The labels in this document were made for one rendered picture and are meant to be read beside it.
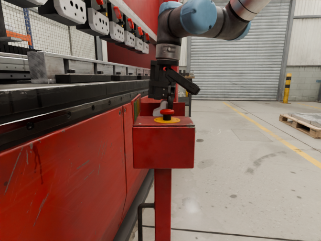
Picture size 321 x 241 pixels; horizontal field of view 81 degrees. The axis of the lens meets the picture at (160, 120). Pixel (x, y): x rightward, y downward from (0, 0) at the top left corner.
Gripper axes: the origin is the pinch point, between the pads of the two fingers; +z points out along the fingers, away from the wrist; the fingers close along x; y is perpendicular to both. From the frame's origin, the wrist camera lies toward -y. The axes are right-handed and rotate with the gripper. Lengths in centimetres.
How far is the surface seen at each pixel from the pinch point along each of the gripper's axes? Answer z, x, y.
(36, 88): -10.5, 20.4, 29.6
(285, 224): 68, -39, -81
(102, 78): -12.7, -22.0, 28.0
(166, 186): 17.8, 7.6, -0.6
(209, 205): 71, -57, -39
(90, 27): -33, -27, 35
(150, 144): 1.7, 15.0, 5.1
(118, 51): -41, -177, 54
